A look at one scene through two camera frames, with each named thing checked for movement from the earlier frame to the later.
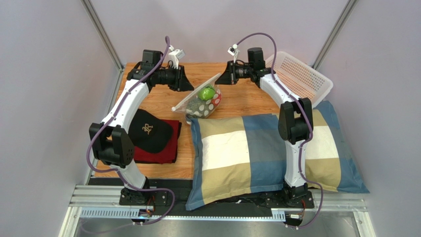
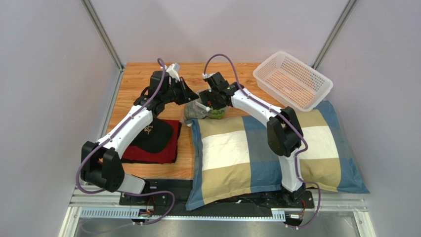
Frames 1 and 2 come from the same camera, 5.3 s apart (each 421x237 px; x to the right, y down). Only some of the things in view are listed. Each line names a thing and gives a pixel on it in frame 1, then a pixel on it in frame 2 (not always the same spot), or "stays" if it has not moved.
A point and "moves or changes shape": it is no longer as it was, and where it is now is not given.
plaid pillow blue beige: [239, 155] stays
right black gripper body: [233, 73] to [206, 101]
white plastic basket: [299, 77] stays
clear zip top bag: [202, 103] moves or changes shape
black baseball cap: [148, 132] stays
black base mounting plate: [170, 195] stays
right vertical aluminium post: [335, 34] stays
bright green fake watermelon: [206, 93] moves or changes shape
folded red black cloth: [168, 155] stays
